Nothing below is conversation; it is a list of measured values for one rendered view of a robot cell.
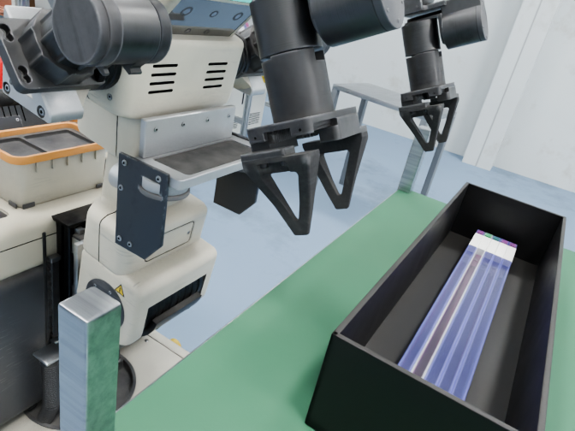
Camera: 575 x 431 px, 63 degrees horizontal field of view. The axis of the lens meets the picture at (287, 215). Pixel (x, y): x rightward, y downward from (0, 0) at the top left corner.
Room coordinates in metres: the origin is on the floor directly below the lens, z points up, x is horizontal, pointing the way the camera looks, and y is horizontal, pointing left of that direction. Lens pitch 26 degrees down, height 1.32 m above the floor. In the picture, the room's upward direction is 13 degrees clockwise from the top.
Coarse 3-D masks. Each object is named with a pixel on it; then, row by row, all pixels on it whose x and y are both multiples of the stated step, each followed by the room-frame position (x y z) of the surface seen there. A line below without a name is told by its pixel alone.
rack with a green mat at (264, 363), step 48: (336, 240) 0.71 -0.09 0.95; (384, 240) 0.75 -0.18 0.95; (96, 288) 0.27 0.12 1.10; (288, 288) 0.54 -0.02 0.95; (336, 288) 0.56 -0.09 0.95; (96, 336) 0.24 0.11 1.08; (240, 336) 0.42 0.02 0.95; (288, 336) 0.44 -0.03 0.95; (96, 384) 0.24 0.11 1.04; (192, 384) 0.34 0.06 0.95; (240, 384) 0.35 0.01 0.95; (288, 384) 0.37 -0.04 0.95
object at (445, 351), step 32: (480, 256) 0.68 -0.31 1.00; (512, 256) 0.70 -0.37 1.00; (448, 288) 0.55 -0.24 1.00; (480, 288) 0.57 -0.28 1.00; (448, 320) 0.48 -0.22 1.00; (480, 320) 0.50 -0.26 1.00; (416, 352) 0.41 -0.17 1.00; (448, 352) 0.42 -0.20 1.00; (480, 352) 0.43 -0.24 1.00; (448, 384) 0.37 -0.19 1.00
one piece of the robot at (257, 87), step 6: (240, 30) 1.00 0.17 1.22; (252, 78) 0.96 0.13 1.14; (258, 78) 0.98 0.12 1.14; (252, 84) 0.95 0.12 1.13; (258, 84) 0.97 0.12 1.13; (240, 90) 0.96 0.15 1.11; (246, 90) 0.95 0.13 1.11; (252, 90) 0.95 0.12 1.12; (258, 90) 0.96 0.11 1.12; (264, 90) 0.98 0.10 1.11
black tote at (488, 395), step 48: (480, 192) 0.82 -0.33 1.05; (432, 240) 0.65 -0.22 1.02; (528, 240) 0.77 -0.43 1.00; (384, 288) 0.44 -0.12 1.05; (432, 288) 0.60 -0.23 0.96; (528, 288) 0.67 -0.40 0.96; (336, 336) 0.32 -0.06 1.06; (384, 336) 0.47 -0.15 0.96; (528, 336) 0.49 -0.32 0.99; (336, 384) 0.31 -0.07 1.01; (384, 384) 0.30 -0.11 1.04; (432, 384) 0.29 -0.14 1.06; (480, 384) 0.42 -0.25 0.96; (528, 384) 0.36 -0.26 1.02
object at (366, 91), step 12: (336, 84) 3.21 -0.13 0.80; (348, 84) 3.31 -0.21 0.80; (360, 84) 3.43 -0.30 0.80; (336, 96) 3.19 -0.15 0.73; (360, 96) 3.07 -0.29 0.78; (372, 96) 3.06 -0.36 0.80; (384, 96) 3.16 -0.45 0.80; (396, 96) 3.26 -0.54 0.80; (360, 108) 3.52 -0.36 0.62; (396, 108) 2.92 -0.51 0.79; (444, 108) 3.21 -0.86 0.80; (360, 120) 3.51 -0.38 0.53; (444, 144) 3.14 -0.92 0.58; (348, 156) 3.52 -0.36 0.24; (432, 168) 3.14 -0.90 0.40; (432, 180) 3.16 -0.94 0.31
